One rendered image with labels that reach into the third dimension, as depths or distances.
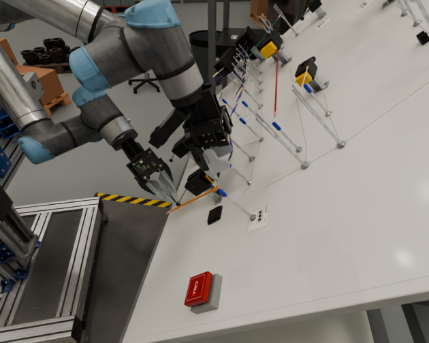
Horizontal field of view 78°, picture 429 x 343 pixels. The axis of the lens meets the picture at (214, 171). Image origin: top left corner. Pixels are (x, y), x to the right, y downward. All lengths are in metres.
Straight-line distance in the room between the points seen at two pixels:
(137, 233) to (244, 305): 1.58
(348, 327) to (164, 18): 0.81
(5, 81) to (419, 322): 1.03
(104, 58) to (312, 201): 0.40
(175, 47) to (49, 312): 1.41
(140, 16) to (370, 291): 0.46
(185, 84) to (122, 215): 1.70
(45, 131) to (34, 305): 1.09
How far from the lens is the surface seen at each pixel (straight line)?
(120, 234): 2.00
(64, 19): 0.62
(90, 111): 0.71
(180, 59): 0.47
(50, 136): 0.77
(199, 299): 0.48
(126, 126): 0.70
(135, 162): 0.67
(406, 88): 0.55
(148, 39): 0.47
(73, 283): 1.63
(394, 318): 1.91
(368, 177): 0.44
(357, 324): 0.88
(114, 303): 1.76
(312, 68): 0.68
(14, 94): 0.81
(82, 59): 0.51
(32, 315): 1.67
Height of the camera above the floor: 1.55
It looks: 42 degrees down
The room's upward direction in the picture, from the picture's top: straight up
